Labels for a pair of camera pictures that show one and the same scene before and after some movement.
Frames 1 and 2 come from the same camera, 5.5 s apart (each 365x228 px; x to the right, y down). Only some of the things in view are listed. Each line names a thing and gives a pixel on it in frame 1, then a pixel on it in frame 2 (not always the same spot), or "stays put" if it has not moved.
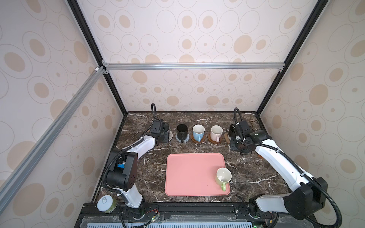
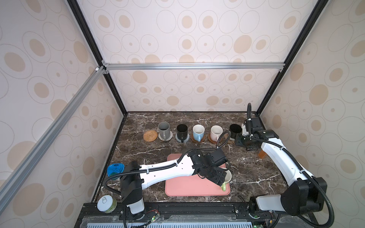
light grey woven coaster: (170, 136) stays put
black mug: (232, 130) stays put
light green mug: (223, 175) stays put
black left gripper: (166, 139) to (219, 177)
